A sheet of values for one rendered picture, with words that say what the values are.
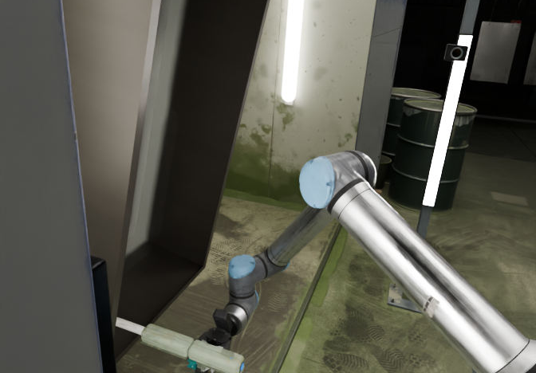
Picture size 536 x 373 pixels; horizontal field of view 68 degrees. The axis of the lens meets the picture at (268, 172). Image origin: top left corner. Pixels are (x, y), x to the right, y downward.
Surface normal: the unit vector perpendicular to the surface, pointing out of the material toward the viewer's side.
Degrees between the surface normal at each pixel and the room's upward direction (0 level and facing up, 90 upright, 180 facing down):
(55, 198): 90
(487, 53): 81
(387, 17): 90
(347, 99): 90
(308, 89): 90
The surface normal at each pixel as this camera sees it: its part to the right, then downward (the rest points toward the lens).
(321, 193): -0.82, 0.10
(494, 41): -0.33, 0.15
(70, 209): 0.93, 0.18
